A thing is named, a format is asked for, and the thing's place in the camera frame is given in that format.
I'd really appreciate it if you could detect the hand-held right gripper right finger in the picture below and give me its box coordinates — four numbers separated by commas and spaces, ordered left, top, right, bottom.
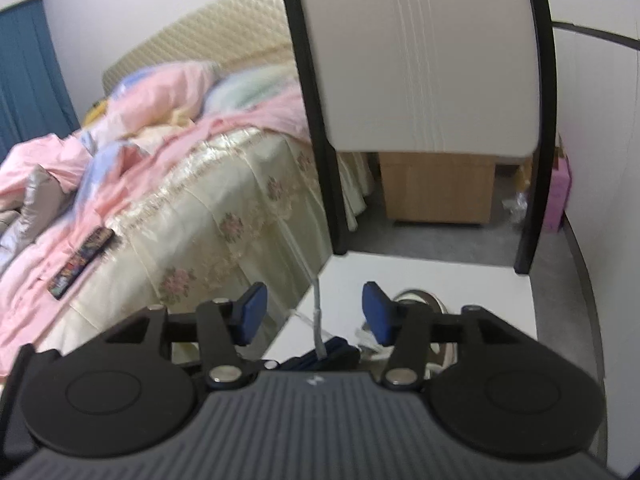
362, 282, 532, 391

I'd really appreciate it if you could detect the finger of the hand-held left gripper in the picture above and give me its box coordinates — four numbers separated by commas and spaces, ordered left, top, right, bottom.
262, 337, 362, 375

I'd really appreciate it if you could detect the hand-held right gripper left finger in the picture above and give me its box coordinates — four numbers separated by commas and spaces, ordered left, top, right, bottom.
105, 282, 268, 391

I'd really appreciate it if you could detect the white shoelace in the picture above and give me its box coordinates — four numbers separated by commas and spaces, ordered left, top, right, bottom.
292, 280, 393, 361

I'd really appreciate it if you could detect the white and brown sneaker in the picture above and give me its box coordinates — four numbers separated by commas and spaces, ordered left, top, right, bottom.
356, 289, 458, 377

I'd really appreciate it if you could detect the cream quilted bed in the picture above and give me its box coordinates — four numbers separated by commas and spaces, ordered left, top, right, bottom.
0, 0, 376, 376

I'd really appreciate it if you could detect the wooden nightstand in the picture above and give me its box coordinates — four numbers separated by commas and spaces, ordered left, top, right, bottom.
377, 152, 498, 229

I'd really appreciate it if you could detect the black remote control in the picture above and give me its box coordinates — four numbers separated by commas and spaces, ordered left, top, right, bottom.
48, 227, 117, 301

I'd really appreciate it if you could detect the crumpled clear plastic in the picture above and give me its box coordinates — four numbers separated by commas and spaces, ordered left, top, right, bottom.
501, 192, 530, 222

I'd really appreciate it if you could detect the grey satin cloth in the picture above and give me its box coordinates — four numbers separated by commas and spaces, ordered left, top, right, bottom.
0, 164, 67, 273

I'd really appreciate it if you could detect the brown cardboard box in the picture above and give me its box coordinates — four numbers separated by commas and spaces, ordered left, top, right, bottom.
514, 160, 535, 193

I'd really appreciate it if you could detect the pink carton box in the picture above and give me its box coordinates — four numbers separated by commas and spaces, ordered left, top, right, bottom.
544, 155, 573, 233

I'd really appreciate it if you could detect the pastel pillow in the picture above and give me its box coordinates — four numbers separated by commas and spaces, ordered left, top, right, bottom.
207, 66, 301, 113

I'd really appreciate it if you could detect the pink pastel duvet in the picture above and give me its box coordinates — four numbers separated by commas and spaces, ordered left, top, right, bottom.
0, 60, 311, 361

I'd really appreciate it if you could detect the yellow plush toy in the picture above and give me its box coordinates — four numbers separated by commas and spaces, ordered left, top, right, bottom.
84, 99, 110, 125

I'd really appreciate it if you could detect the blue curtain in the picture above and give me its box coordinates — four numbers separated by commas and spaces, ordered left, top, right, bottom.
0, 0, 80, 163

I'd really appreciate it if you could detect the white chair with black frame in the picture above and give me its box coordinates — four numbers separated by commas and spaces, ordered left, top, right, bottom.
265, 0, 557, 377

